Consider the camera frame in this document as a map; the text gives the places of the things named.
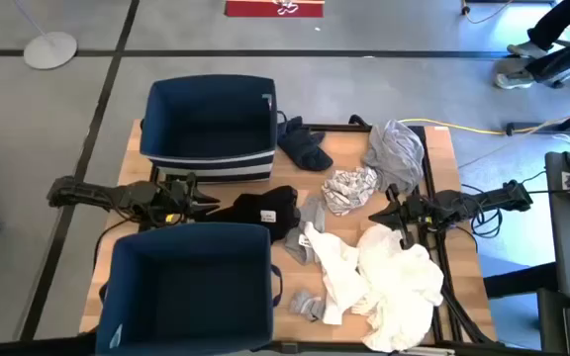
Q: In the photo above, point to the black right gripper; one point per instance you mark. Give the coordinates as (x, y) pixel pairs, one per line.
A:
(418, 211)

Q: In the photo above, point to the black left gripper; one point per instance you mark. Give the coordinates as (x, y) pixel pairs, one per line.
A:
(176, 200)

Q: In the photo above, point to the black garment with label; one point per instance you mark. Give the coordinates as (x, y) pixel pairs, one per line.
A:
(250, 207)

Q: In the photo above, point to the white grey patterned garment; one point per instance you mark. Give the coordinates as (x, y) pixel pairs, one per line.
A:
(349, 190)

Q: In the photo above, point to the light grey shirt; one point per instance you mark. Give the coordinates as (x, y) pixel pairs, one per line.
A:
(396, 153)

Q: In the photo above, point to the long white garment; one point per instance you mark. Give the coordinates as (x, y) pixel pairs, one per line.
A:
(337, 267)

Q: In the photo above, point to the large white garment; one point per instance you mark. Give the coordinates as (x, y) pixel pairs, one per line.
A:
(399, 292)

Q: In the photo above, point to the grey garment with label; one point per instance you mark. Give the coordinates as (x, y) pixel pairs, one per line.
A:
(295, 244)

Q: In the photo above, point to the navy blue garment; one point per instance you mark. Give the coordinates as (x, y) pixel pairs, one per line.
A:
(305, 148)

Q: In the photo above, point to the pale striped knit sock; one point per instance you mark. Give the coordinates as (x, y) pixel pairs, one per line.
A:
(305, 304)

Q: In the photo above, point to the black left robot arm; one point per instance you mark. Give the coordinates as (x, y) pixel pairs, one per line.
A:
(92, 194)

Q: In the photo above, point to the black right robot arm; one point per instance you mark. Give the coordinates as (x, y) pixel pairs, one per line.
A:
(488, 198)

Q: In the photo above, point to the navy white striped fabric bin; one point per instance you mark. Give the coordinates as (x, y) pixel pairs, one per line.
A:
(186, 296)
(206, 168)

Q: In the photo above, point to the black desk beam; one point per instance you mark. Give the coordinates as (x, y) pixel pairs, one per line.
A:
(517, 282)

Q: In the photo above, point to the black framed desk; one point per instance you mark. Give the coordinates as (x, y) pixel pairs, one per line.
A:
(552, 127)

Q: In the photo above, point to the red box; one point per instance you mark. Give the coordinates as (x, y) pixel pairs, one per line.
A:
(250, 10)

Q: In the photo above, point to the white round stand base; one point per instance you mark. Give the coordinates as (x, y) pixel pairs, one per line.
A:
(50, 49)

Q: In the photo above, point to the person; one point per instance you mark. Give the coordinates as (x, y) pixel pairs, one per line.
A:
(557, 20)

